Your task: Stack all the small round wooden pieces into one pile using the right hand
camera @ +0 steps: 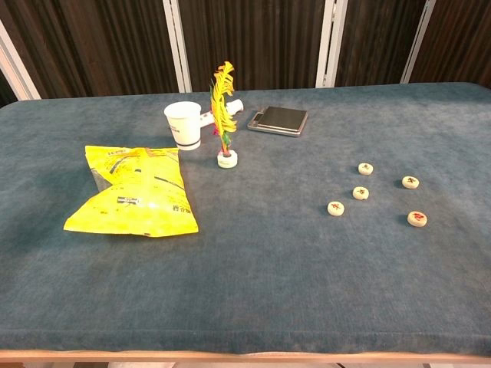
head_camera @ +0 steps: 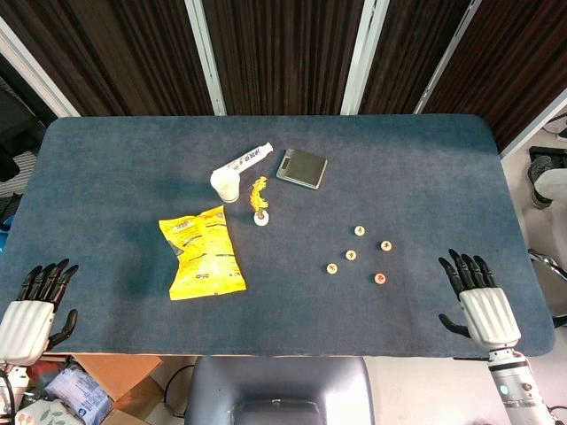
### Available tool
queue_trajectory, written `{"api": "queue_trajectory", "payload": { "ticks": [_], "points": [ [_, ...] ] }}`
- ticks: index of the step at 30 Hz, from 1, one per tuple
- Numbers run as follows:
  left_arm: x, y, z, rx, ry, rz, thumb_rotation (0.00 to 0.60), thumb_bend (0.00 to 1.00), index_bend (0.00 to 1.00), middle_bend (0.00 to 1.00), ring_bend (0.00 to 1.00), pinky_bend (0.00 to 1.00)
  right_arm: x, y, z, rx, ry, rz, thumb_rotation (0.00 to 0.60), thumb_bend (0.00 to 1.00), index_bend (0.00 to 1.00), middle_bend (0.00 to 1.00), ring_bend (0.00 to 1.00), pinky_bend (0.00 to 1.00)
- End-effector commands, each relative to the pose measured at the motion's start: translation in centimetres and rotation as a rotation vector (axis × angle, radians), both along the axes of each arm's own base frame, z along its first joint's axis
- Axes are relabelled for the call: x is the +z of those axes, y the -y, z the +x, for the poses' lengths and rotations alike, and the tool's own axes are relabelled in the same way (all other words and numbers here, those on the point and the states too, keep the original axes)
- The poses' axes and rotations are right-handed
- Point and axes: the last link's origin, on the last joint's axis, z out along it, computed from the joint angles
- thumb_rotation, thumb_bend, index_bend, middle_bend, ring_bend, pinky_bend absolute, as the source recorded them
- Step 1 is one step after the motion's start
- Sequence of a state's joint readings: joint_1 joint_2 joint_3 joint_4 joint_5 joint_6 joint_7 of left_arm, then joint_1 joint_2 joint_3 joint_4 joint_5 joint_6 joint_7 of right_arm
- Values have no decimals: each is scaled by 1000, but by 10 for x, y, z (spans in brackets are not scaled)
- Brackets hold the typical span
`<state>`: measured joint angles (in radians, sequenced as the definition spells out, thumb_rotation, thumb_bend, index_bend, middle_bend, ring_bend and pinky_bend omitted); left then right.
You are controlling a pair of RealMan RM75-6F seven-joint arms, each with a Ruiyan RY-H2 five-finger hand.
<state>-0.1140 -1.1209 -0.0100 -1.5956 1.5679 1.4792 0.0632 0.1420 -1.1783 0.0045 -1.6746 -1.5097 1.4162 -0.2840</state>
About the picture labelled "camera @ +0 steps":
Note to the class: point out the blue table cloth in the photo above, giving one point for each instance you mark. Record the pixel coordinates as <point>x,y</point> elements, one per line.
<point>268,268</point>

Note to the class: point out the yellow snack bag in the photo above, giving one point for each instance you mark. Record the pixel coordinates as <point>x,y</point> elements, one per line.
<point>130,191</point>

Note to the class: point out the white partition frame post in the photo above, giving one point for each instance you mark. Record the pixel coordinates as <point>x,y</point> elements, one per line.
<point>416,46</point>
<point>329,46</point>
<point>17,69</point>
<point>178,50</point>

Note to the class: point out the chess piece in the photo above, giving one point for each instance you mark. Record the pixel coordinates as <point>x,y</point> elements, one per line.
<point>335,208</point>
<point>360,192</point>
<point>366,168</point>
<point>417,219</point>
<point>410,182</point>

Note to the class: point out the white paper cup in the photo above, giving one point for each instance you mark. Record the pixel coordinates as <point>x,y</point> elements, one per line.
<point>184,126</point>

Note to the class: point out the yellow feather shuttlecock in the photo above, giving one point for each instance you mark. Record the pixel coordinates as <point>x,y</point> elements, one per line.
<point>221,103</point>

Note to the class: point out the grey digital scale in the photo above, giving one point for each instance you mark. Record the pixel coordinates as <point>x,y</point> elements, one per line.
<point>282,119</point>

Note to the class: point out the wooden table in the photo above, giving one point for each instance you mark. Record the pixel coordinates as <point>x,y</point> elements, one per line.
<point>115,356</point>

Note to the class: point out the white squeeze tube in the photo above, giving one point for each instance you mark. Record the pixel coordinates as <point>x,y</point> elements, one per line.
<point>236,105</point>

